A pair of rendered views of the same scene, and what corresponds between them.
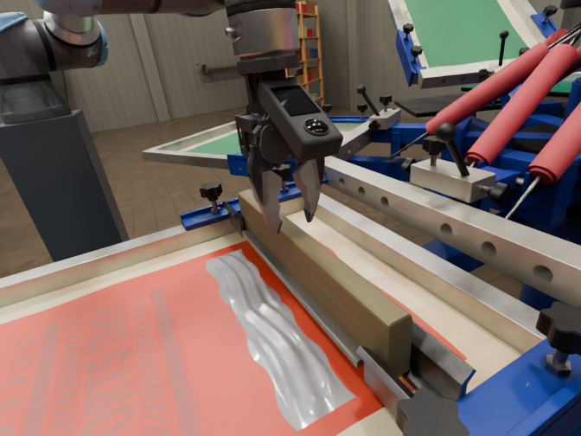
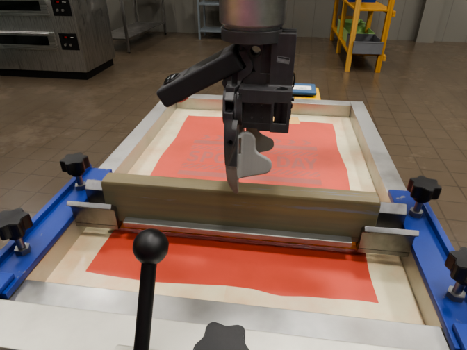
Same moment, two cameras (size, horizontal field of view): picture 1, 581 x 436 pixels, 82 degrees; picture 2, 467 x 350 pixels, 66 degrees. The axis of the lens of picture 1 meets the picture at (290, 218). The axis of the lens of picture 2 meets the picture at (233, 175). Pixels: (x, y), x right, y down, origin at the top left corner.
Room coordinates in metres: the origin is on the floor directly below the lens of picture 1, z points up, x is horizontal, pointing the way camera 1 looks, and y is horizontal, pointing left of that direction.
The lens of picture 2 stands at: (0.64, -0.38, 1.35)
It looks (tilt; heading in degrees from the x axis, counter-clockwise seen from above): 31 degrees down; 122
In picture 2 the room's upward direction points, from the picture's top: straight up
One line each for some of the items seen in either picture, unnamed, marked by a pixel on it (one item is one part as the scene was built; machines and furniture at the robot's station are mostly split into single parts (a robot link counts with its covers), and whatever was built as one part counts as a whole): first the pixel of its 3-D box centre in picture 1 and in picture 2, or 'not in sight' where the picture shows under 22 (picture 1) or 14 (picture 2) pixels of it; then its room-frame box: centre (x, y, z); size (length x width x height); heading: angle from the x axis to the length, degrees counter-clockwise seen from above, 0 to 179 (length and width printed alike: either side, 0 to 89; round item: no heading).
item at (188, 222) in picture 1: (253, 212); (427, 263); (0.67, 0.08, 0.98); 0.30 x 0.05 x 0.07; 114
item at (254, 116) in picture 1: (271, 112); (256, 79); (0.43, 0.01, 1.22); 0.09 x 0.08 x 0.12; 24
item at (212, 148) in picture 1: (290, 120); not in sight; (1.28, -0.04, 1.05); 1.08 x 0.61 x 0.23; 54
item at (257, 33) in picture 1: (262, 38); (253, 7); (0.42, 0.01, 1.30); 0.08 x 0.08 x 0.05
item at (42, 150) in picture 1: (117, 298); not in sight; (0.93, 0.62, 0.60); 0.18 x 0.18 x 1.20; 21
